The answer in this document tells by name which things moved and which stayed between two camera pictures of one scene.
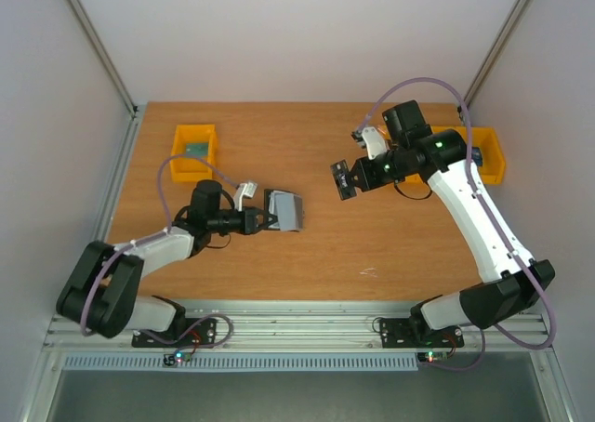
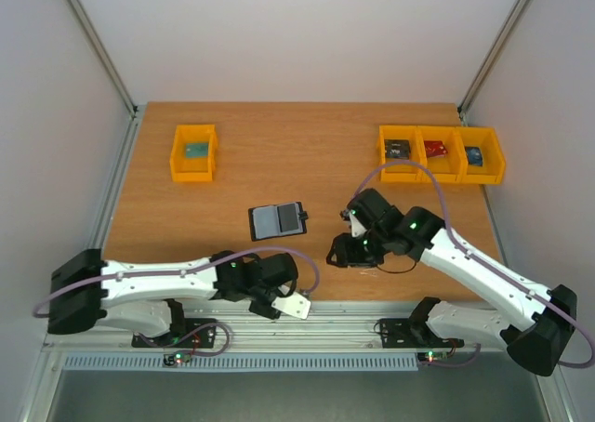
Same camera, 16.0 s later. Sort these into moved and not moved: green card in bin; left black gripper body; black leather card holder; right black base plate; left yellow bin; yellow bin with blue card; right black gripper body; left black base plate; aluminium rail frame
Moved: black leather card holder; left black gripper body; right black gripper body
Not moved: left yellow bin; green card in bin; left black base plate; right black base plate; aluminium rail frame; yellow bin with blue card
